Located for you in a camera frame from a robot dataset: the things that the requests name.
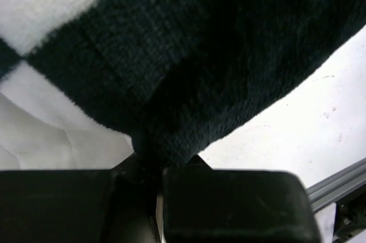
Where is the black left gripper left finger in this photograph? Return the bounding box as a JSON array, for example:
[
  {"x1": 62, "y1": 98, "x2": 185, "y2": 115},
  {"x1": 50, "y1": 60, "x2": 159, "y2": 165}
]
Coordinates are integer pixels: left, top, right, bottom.
[{"x1": 1, "y1": 155, "x2": 160, "y2": 242}]

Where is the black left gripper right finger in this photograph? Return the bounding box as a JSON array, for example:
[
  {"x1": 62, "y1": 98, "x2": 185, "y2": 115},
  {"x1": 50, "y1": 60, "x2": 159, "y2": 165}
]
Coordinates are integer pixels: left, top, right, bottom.
[{"x1": 162, "y1": 165, "x2": 321, "y2": 243}]

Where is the white pillow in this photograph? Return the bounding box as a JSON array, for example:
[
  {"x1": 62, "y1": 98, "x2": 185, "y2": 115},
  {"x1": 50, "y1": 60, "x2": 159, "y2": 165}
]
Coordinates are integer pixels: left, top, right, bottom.
[{"x1": 1, "y1": 96, "x2": 133, "y2": 170}]

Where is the black white checkered pillowcase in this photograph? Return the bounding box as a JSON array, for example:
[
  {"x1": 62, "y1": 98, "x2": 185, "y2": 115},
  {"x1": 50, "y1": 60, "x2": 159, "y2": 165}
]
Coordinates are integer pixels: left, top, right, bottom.
[{"x1": 1, "y1": 0, "x2": 365, "y2": 168}]

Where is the aluminium table edge rail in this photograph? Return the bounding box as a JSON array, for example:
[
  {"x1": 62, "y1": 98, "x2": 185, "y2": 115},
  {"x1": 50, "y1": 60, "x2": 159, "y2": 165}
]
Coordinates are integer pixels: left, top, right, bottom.
[{"x1": 307, "y1": 158, "x2": 365, "y2": 213}]

